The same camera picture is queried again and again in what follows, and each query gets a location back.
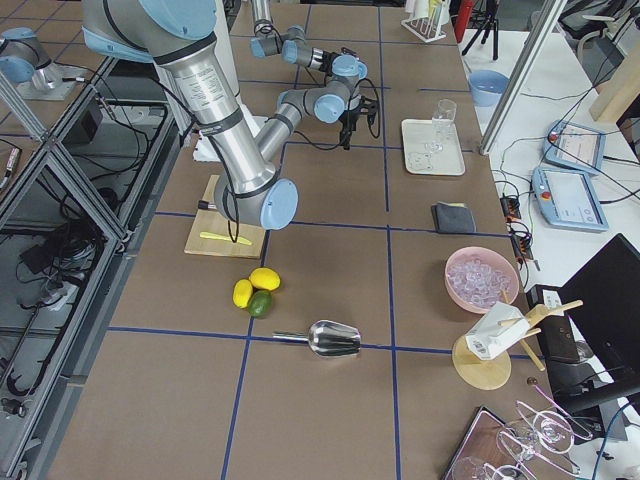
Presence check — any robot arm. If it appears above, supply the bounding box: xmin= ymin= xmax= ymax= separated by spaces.
xmin=250 ymin=1 xmax=359 ymax=76
xmin=82 ymin=1 xmax=367 ymax=230

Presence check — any black camera tripod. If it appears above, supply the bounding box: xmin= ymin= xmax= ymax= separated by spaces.
xmin=461 ymin=0 xmax=500 ymax=61

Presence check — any yellow plastic knife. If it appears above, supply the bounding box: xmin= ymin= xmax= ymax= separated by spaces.
xmin=199 ymin=231 xmax=253 ymax=246

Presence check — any black monitor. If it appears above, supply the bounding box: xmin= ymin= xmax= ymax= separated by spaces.
xmin=541 ymin=233 xmax=639 ymax=413

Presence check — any blue teach pendant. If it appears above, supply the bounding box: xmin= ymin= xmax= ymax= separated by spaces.
xmin=531 ymin=167 xmax=609 ymax=232
xmin=543 ymin=120 xmax=605 ymax=175

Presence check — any wooden cup stand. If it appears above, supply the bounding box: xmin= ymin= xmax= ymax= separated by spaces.
xmin=452 ymin=300 xmax=583 ymax=390

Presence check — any cream bear tray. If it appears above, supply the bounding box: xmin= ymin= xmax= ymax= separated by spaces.
xmin=401 ymin=119 xmax=465 ymax=176

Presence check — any yellow lemon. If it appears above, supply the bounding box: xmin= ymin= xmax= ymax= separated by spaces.
xmin=249 ymin=267 xmax=281 ymax=291
xmin=232 ymin=279 xmax=254 ymax=309

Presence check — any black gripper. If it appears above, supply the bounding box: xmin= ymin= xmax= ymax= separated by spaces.
xmin=339 ymin=95 xmax=378 ymax=150
xmin=319 ymin=47 xmax=350 ymax=75

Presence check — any blue bowl with fork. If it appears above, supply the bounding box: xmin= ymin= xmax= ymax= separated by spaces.
xmin=468 ymin=70 xmax=509 ymax=107

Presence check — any white wire cup rack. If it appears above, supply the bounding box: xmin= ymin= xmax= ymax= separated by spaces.
xmin=401 ymin=0 xmax=450 ymax=43

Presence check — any metal ice scoop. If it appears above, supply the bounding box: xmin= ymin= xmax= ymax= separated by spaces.
xmin=272 ymin=319 xmax=361 ymax=357

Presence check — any pink bowl of ice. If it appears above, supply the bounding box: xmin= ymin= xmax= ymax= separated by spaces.
xmin=444 ymin=246 xmax=520 ymax=314

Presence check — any clear wine glass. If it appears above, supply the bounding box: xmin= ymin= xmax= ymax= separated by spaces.
xmin=427 ymin=99 xmax=457 ymax=154

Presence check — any aluminium frame post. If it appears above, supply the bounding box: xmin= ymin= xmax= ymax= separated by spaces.
xmin=479 ymin=0 xmax=568 ymax=155

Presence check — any grey folded cloth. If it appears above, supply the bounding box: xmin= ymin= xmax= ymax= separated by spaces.
xmin=431 ymin=202 xmax=476 ymax=234

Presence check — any wooden cutting board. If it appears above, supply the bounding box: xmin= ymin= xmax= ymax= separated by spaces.
xmin=183 ymin=174 xmax=269 ymax=260

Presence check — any green lime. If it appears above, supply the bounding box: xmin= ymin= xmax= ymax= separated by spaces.
xmin=247 ymin=290 xmax=273 ymax=318

